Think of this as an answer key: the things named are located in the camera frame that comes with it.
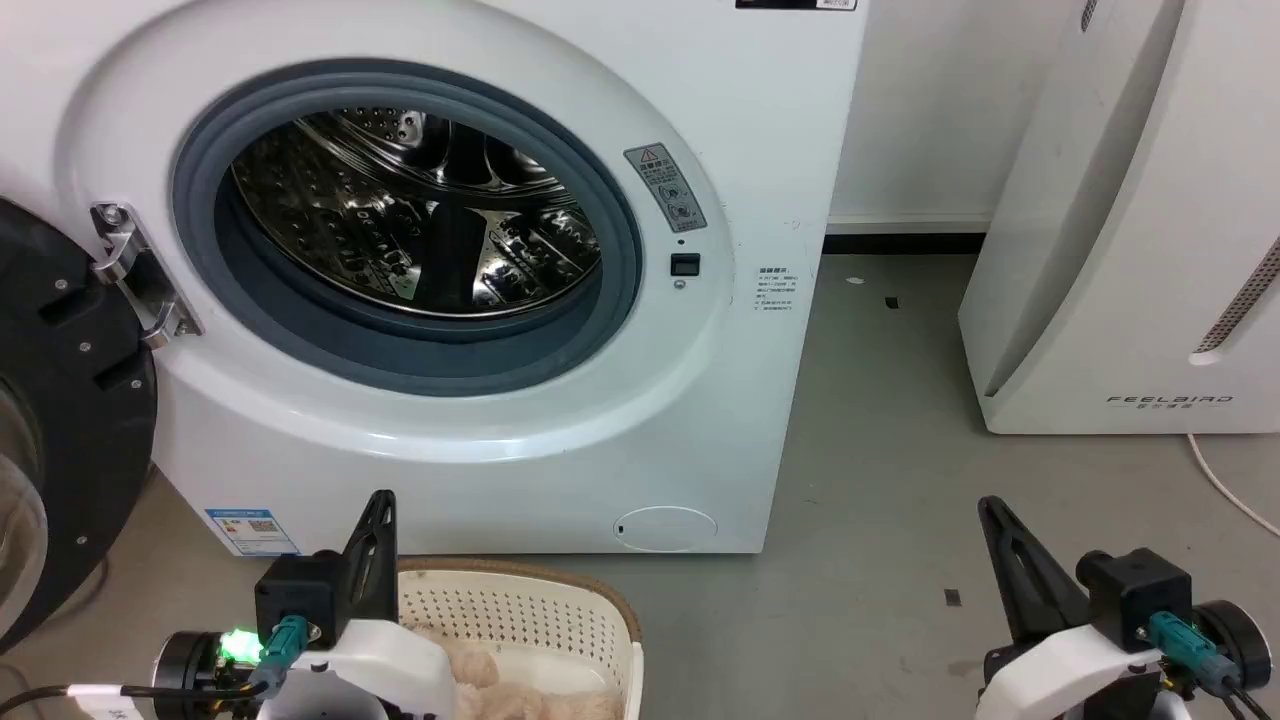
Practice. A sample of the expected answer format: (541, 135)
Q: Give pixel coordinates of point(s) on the black door latch socket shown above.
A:
(685, 265)

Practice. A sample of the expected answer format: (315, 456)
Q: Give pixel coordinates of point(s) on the black washing machine door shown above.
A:
(70, 400)

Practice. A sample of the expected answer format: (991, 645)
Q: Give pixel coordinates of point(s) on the stainless steel washing machine drum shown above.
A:
(400, 220)

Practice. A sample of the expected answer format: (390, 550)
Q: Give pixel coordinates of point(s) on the small text instruction sticker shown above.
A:
(777, 289)

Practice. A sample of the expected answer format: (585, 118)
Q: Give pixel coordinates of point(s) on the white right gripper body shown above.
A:
(1070, 670)

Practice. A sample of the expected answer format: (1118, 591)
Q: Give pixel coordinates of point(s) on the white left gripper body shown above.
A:
(370, 665)

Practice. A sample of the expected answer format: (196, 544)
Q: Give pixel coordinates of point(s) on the silver metal door hinge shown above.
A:
(140, 275)

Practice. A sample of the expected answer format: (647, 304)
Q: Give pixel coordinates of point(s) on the white air purifier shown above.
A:
(1120, 250)

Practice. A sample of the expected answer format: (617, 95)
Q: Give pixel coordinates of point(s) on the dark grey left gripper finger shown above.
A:
(372, 555)

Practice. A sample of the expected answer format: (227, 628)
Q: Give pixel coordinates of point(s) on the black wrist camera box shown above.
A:
(1135, 590)
(295, 595)

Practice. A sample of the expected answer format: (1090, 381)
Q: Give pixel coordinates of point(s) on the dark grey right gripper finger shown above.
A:
(1025, 570)

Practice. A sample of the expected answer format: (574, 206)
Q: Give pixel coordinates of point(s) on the blue energy label sticker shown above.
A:
(252, 531)

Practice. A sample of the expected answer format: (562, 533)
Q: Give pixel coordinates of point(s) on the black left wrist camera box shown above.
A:
(295, 595)

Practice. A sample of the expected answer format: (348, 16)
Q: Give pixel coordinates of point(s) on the grey rubber door gasket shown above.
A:
(300, 325)

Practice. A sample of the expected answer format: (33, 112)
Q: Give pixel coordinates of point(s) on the grey warning sticker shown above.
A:
(666, 187)

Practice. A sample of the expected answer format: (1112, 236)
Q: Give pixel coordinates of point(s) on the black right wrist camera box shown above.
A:
(1135, 590)

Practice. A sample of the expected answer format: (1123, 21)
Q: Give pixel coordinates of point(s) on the beige plush toy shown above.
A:
(500, 685)

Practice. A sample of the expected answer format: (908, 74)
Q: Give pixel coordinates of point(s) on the cream perforated laundry basket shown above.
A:
(520, 610)

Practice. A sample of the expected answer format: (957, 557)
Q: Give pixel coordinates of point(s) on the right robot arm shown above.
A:
(1235, 635)

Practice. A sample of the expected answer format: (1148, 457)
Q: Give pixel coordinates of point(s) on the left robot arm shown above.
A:
(185, 670)

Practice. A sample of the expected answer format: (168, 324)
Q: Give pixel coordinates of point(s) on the white front-load washing machine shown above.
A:
(760, 120)

